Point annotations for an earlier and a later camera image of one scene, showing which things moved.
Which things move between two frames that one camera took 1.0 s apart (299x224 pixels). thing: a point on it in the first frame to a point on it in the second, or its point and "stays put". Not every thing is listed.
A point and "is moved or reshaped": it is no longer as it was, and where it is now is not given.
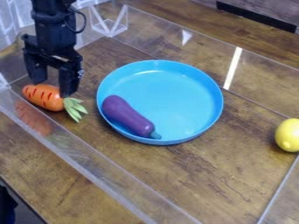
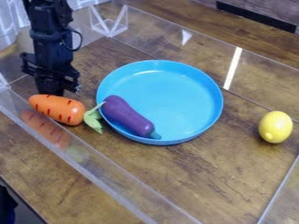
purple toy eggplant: x=121 y=115 stays put
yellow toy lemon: x=286 y=136 to x=275 y=127
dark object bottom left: x=7 y=206 stays put
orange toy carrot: x=47 y=96 is moved or reshaped
